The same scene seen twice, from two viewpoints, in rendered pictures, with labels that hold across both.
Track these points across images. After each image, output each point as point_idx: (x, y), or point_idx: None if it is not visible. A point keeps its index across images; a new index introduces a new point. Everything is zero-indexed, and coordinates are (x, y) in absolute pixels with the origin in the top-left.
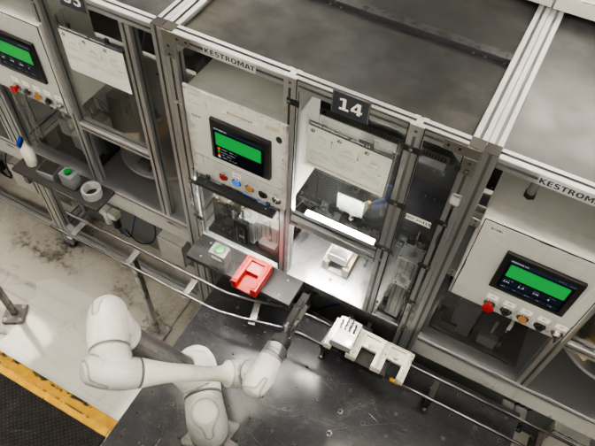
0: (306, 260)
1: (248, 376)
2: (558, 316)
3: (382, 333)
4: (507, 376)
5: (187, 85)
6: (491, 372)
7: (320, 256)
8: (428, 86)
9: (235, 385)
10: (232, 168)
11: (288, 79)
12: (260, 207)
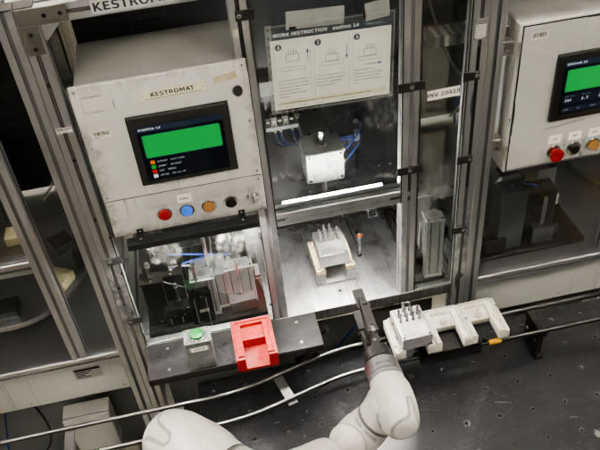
0: (295, 290)
1: (388, 411)
2: None
3: None
4: (588, 252)
5: (77, 87)
6: (572, 260)
7: (305, 277)
8: None
9: (370, 447)
10: (175, 189)
11: None
12: (236, 221)
